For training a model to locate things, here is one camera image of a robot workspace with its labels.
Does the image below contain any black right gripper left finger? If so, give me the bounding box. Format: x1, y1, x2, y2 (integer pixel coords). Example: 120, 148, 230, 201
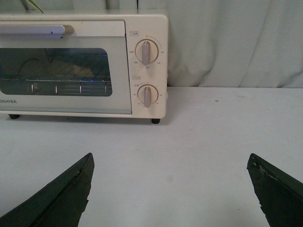
0, 153, 94, 227

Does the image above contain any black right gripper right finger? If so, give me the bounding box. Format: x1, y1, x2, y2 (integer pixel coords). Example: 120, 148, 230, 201
247, 153, 303, 227

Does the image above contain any glass oven door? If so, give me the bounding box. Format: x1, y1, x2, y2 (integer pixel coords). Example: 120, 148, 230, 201
0, 20, 132, 114

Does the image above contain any black oven foot left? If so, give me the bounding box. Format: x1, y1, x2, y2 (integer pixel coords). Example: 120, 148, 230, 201
9, 114, 20, 119

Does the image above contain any black oven foot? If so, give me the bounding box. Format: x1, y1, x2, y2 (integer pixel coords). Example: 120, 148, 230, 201
151, 119, 160, 124
9, 114, 20, 119

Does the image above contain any black oven foot right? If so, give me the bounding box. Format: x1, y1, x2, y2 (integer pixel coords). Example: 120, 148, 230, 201
151, 119, 160, 124

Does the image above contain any cream toaster oven body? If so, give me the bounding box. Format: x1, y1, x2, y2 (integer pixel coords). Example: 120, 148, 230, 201
0, 10, 169, 119

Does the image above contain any lower timer knob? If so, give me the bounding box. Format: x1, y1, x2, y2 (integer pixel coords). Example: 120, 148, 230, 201
137, 85, 159, 108

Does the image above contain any white curtain backdrop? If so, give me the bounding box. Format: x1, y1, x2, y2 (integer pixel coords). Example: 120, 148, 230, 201
0, 0, 303, 88

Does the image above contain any green plant leaf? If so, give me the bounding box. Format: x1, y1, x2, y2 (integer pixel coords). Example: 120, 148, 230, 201
21, 0, 44, 13

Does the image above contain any wire oven rack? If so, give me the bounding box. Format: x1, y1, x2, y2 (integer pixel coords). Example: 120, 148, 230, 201
0, 79, 113, 96

